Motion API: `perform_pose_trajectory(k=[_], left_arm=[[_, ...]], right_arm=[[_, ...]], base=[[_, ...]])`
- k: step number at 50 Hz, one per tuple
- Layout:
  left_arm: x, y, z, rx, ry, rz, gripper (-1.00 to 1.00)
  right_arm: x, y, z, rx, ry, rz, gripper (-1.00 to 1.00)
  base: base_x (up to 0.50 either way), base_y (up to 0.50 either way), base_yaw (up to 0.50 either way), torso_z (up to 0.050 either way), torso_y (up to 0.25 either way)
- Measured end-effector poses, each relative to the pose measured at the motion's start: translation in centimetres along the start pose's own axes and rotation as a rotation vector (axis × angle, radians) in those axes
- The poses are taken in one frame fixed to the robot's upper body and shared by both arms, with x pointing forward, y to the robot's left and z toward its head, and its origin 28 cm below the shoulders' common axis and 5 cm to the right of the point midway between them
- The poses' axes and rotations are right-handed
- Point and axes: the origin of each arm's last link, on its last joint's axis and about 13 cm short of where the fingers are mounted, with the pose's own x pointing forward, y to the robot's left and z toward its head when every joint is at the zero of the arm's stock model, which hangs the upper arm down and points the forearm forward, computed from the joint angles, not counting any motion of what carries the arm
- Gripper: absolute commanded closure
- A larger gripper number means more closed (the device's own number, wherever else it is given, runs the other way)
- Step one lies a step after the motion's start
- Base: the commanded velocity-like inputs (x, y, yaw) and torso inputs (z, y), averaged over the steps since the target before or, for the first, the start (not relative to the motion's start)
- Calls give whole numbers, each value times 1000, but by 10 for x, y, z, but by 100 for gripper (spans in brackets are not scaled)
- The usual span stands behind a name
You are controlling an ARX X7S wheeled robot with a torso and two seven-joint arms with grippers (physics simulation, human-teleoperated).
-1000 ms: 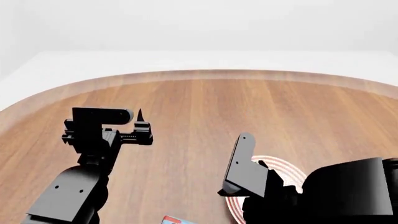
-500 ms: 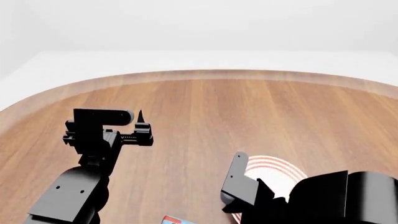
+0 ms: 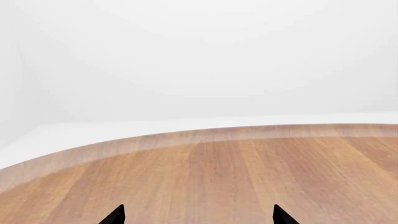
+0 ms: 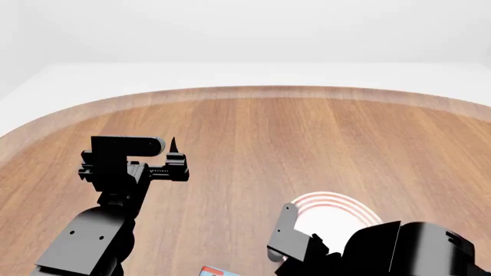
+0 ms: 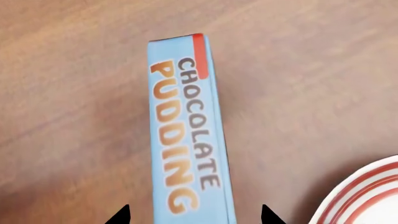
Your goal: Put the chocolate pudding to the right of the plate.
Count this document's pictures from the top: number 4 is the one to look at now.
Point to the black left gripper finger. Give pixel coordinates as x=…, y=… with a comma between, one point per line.
x=85, y=171
x=177, y=168

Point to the white plate with red rings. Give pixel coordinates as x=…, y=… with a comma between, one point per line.
x=330, y=224

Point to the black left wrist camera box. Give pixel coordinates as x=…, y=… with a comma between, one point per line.
x=126, y=146

